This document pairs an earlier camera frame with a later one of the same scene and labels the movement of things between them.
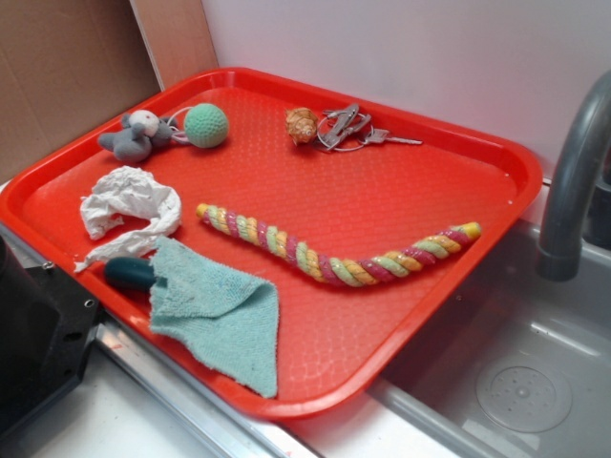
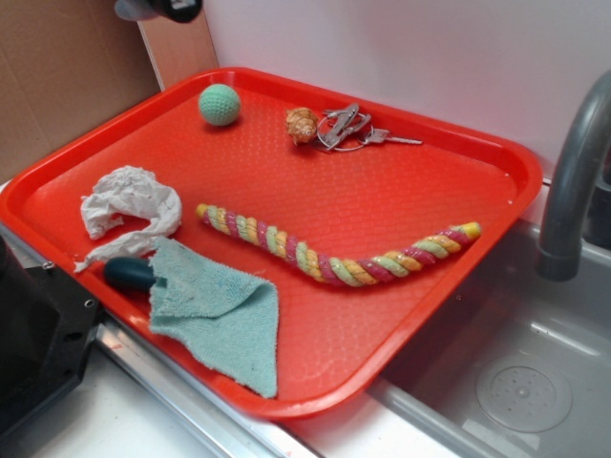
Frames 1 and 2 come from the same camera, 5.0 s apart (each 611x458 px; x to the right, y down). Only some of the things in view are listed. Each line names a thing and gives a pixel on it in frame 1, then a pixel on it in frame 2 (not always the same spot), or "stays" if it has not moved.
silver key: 379,135 stays
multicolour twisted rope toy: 324,267 stays
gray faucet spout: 560,250 stays
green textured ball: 206,125 → 219,105
